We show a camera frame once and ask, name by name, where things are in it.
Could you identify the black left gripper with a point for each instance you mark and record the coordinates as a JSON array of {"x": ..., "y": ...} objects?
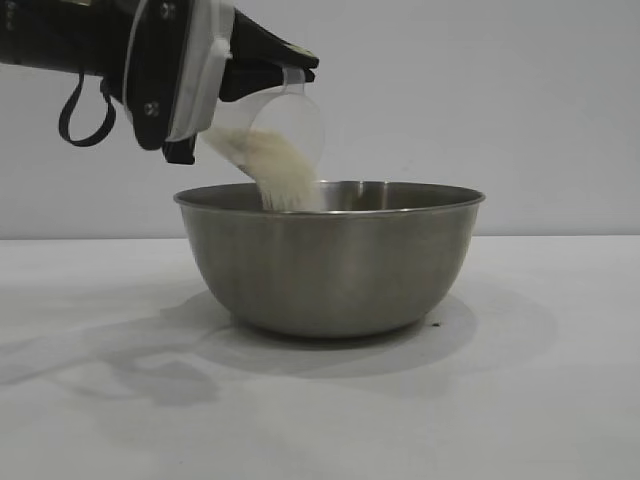
[{"x": 155, "y": 65}]

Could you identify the clear plastic measuring cup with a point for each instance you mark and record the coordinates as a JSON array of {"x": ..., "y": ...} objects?
[{"x": 295, "y": 120}]

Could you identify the white uncooked rice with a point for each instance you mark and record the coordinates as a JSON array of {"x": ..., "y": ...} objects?
[{"x": 280, "y": 160}]

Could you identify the stainless steel mixing bowl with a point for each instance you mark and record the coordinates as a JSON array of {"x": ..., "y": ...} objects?
[{"x": 350, "y": 260}]

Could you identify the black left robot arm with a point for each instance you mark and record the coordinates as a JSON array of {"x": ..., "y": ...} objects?
[{"x": 50, "y": 30}]

